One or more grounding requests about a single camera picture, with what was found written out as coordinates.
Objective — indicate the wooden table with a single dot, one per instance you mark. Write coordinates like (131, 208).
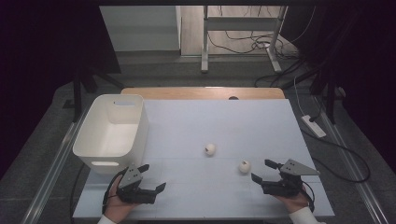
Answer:
(186, 93)

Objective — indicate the white ball with dark mark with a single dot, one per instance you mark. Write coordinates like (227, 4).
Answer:
(210, 149)
(244, 166)

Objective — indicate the white plastic storage bin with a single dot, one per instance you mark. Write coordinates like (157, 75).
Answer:
(109, 140)

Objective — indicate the person's left hand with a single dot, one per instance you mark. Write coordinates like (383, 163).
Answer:
(116, 207)

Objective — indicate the white power strip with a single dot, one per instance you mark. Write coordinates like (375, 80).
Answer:
(313, 126)

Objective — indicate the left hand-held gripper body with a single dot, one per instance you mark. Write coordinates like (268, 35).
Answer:
(138, 195)

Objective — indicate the person's right hand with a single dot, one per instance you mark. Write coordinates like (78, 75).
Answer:
(294, 202)

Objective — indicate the pale blue table mat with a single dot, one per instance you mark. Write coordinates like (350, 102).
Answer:
(218, 124)

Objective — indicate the grey metal stand frame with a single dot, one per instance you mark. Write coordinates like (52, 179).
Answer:
(205, 37)

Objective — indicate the metal floor rail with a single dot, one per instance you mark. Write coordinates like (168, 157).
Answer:
(53, 174)
(351, 168)

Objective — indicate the black tripod stand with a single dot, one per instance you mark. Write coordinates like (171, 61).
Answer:
(77, 93)
(330, 99)

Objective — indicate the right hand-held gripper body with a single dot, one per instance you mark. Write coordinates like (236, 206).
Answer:
(280, 188)

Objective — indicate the white cabinet panel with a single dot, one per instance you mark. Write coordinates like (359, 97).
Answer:
(140, 28)

